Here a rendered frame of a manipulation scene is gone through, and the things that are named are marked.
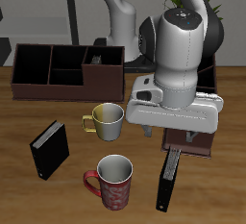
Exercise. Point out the black book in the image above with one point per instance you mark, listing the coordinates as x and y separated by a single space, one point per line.
53 155
166 186

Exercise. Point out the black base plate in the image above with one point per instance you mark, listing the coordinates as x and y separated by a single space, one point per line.
139 66

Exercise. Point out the dark vertical post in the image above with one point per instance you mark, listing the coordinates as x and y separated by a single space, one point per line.
73 13

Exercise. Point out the white shelf unit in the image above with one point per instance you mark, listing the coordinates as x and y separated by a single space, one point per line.
32 6

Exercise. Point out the yellow and white mug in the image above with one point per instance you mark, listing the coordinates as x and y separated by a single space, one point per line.
107 123

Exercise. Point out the red patterned mug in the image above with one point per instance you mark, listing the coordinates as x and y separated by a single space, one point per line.
115 191

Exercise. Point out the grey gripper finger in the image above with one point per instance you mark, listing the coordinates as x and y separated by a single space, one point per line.
191 136
148 131

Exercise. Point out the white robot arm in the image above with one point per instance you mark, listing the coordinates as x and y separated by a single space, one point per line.
179 51

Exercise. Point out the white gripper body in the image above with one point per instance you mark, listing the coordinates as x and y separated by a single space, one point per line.
179 117

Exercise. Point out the dark grey floor object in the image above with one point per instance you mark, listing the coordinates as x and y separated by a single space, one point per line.
4 51

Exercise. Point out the small grey object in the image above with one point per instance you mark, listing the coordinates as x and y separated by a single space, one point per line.
95 60

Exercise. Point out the dark brown desk caddy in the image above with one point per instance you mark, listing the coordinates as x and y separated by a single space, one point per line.
102 83
189 146

